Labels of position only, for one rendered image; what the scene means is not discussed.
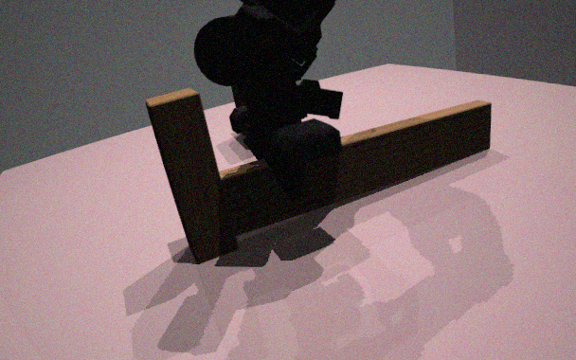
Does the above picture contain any brown wooden post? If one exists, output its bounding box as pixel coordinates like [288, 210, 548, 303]
[145, 88, 240, 264]

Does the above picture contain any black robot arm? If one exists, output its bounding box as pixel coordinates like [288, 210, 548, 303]
[194, 0, 343, 120]

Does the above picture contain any wooden rail with steel hooks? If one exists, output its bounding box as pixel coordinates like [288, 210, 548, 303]
[220, 99, 492, 236]

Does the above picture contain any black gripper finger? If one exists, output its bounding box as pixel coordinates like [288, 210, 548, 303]
[243, 137, 270, 160]
[261, 152, 306, 202]

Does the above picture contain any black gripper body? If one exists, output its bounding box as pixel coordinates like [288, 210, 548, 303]
[229, 61, 342, 168]

